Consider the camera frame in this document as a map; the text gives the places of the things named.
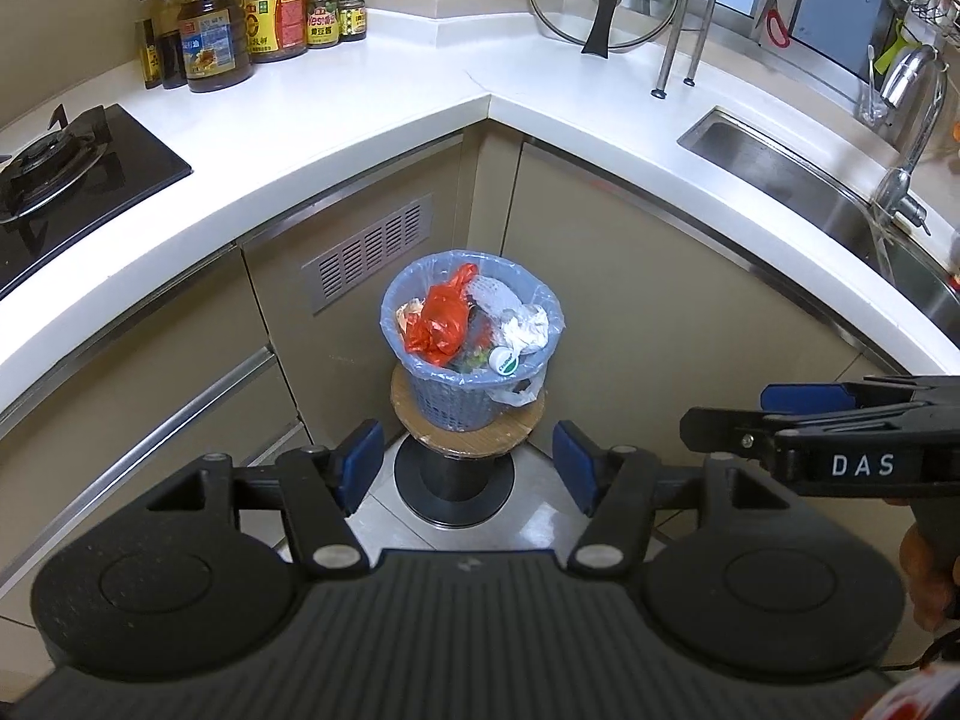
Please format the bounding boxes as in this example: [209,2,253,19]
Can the dark oil bottle blue label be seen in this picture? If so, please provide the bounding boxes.
[177,0,256,95]

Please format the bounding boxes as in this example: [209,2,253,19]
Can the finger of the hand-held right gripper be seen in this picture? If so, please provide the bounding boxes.
[761,375,960,410]
[679,406,848,460]

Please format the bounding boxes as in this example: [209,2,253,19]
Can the small dark sauce bottle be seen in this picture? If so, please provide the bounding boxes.
[135,0,164,91]

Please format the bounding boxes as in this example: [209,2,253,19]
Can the pale blue mesh waste basket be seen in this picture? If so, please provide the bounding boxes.
[380,247,565,434]

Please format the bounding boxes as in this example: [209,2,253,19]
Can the stainless steel sink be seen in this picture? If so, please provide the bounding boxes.
[676,106,960,352]

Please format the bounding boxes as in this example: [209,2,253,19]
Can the bright green hanging item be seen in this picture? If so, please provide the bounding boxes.
[874,17,914,77]

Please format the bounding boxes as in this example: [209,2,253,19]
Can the large jar dark lid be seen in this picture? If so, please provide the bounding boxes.
[304,0,343,50]

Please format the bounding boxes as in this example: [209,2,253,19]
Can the oil bottle red handle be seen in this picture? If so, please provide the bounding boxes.
[244,0,310,65]

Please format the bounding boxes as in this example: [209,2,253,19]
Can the bubble wrap sheet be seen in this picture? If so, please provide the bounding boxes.
[461,275,522,320]

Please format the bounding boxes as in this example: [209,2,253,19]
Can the red white patterned cloth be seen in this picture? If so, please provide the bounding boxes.
[855,641,960,720]

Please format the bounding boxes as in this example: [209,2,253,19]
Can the black gas stove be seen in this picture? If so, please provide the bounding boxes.
[0,103,194,302]

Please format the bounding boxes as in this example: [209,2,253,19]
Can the person's right hand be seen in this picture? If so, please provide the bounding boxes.
[898,517,960,635]

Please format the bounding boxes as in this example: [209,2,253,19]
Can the small bottle yellow cap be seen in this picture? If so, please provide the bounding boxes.
[152,0,190,91]

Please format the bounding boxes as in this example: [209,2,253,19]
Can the beige kitchen cabinet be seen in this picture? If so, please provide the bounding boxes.
[0,120,960,616]

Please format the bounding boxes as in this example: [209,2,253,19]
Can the chrome faucet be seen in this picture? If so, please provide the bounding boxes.
[868,43,950,237]

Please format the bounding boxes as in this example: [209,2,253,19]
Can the grey louvred vent grille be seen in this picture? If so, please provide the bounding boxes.
[301,193,436,316]

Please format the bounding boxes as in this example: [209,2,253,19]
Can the orange plastic bag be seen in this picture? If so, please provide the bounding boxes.
[403,262,481,370]

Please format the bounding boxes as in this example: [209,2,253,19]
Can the steel dish rack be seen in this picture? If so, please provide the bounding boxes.
[649,0,960,100]

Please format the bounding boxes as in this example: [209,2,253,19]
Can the white paper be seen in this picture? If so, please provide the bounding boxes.
[496,302,554,355]

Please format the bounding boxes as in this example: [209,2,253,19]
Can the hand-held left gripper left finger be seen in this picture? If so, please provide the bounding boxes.
[124,420,385,580]

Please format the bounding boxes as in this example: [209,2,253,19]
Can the round wooden stool black base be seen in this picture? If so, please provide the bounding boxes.
[390,362,548,531]

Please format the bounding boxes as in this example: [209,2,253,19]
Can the red handled scissors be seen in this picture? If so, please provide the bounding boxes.
[751,0,794,50]

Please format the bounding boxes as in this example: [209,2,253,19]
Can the clear plastic bin liner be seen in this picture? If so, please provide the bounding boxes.
[380,247,565,406]

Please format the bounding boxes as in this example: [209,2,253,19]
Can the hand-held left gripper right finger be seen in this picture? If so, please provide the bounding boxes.
[553,420,818,580]

